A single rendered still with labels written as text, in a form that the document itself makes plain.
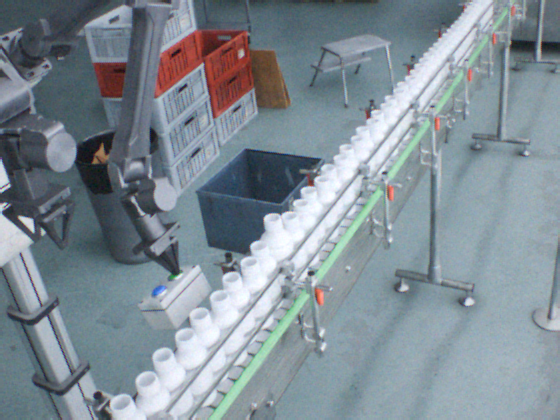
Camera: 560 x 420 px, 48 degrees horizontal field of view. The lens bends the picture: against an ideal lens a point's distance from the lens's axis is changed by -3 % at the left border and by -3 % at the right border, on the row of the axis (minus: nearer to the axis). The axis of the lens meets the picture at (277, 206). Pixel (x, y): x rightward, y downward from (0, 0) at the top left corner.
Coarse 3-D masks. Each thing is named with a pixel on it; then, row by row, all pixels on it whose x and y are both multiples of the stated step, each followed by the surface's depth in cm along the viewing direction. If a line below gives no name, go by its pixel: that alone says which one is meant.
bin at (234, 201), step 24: (240, 168) 225; (264, 168) 226; (288, 168) 221; (216, 192) 214; (240, 192) 228; (264, 192) 232; (288, 192) 227; (216, 216) 206; (240, 216) 200; (264, 216) 195; (216, 240) 212; (240, 240) 206
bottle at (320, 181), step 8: (320, 176) 158; (320, 184) 155; (328, 184) 156; (320, 192) 156; (328, 192) 157; (320, 200) 156; (328, 200) 156; (336, 208) 160; (328, 216) 158; (336, 216) 160; (328, 224) 159; (328, 232) 161; (336, 232) 162; (328, 240) 162
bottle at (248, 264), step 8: (248, 264) 133; (256, 264) 130; (248, 272) 130; (256, 272) 130; (248, 280) 131; (256, 280) 131; (264, 280) 132; (248, 288) 131; (256, 288) 131; (264, 296) 133; (256, 304) 133; (264, 304) 134; (256, 312) 134; (264, 312) 135; (256, 320) 135; (272, 320) 137; (264, 328) 137
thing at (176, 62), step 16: (192, 32) 391; (176, 48) 377; (192, 48) 394; (96, 64) 364; (112, 64) 360; (160, 64) 363; (176, 64) 378; (192, 64) 396; (112, 80) 368; (160, 80) 364; (176, 80) 380; (112, 96) 373
